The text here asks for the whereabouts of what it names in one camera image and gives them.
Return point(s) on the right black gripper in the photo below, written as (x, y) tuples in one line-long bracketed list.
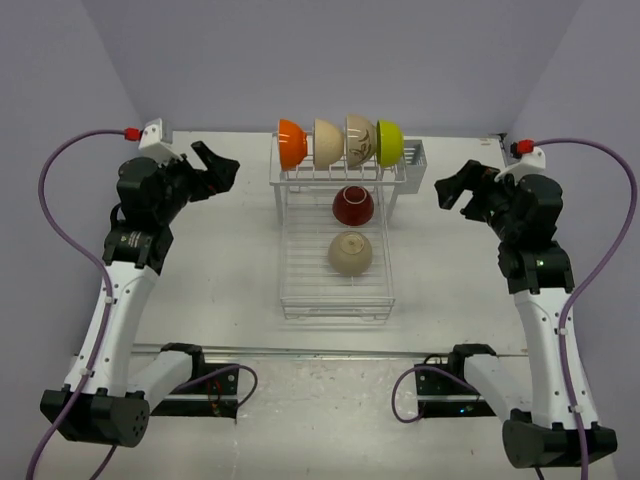
[(479, 177)]

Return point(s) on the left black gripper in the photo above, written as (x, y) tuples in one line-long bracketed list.
[(218, 178)]

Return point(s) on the lime green bowl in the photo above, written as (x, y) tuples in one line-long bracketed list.
[(390, 143)]

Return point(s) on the orange bowl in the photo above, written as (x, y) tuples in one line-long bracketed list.
[(292, 144)]

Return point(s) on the beige leaf pattern bowl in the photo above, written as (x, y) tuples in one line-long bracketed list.
[(360, 140)]

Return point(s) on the cream speckled bowl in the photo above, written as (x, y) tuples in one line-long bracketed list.
[(328, 144)]

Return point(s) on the beige flower pattern bowl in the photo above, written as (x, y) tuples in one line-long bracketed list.
[(350, 253)]

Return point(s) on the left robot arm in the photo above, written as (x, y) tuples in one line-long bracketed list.
[(100, 402)]

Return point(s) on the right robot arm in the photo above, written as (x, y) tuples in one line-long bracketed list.
[(556, 424)]

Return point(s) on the white perforated cutlery holder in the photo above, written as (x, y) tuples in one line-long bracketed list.
[(415, 164)]

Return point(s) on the dark red bowl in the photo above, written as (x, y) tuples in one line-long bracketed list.
[(353, 206)]

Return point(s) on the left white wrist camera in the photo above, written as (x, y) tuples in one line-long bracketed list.
[(156, 141)]

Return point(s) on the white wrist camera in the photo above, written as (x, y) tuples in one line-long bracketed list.
[(156, 141), (528, 159)]

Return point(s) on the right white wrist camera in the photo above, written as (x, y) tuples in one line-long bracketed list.
[(528, 159)]

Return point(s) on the white wire dish rack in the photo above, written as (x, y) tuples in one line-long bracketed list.
[(309, 286)]

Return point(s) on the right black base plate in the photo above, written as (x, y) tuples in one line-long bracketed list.
[(440, 397)]

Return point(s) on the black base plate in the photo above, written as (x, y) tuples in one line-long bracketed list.
[(214, 398), (440, 397)]

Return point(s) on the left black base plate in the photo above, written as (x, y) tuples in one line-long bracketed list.
[(214, 398)]

